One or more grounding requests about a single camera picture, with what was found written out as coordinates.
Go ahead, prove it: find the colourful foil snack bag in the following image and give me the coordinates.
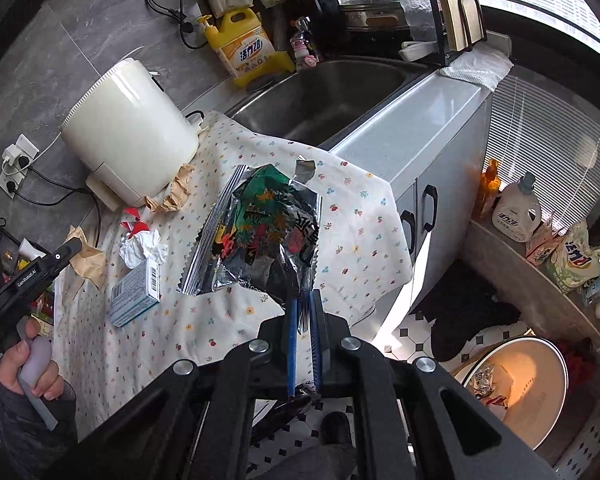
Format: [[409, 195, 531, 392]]
[[178, 158, 322, 307]]

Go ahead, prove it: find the blue white paper box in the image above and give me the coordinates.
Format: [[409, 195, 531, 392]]
[[109, 259, 160, 328]]

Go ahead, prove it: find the red small wrapper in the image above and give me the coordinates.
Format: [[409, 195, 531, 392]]
[[120, 207, 149, 238]]

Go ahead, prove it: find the white tissue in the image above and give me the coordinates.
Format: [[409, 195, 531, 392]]
[[119, 230, 169, 270]]

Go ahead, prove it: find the brown paper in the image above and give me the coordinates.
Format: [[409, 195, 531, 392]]
[[144, 164, 194, 214]]

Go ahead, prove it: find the small foil ball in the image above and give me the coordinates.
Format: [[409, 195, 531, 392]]
[[467, 364, 494, 399]]

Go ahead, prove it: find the steel kitchen sink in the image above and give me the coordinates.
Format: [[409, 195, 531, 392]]
[[225, 56, 431, 150]]

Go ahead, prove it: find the grey kitchen cabinet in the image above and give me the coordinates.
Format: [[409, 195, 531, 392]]
[[332, 73, 492, 344]]

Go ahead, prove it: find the white round trash bin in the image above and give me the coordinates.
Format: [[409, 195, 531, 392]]
[[453, 336, 569, 450]]

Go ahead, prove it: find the person's left hand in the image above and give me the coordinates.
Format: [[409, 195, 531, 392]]
[[0, 340, 65, 401]]

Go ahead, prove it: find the spice rack with bottles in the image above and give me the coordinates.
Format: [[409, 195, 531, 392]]
[[0, 219, 56, 340]]

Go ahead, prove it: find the dotted white tablecloth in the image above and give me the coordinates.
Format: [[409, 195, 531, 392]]
[[53, 112, 413, 437]]

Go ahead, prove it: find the orange spray bottle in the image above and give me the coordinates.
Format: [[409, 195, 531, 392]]
[[471, 158, 501, 220]]

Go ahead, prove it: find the white air fryer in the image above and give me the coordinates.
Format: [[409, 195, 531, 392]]
[[60, 58, 204, 211]]

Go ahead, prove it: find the white laundry detergent bottle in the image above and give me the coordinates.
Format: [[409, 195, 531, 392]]
[[491, 171, 542, 243]]

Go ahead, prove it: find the small pink refill pouch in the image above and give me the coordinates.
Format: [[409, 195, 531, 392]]
[[524, 222, 560, 266]]

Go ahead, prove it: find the pink small figurine bottle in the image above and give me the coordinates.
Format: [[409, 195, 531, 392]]
[[290, 16, 322, 70]]

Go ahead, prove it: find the yellow dish soap jug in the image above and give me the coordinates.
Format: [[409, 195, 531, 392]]
[[197, 8, 296, 88]]

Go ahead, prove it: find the green white detergent refill bag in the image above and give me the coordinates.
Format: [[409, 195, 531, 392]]
[[547, 219, 600, 292]]

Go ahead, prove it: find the clear plastic sheet on counter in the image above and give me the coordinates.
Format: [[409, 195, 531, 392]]
[[439, 44, 514, 92]]

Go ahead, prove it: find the black dish rack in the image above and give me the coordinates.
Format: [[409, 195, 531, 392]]
[[314, 0, 488, 67]]

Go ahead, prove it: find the wall power socket strip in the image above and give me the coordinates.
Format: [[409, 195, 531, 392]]
[[0, 134, 40, 198]]

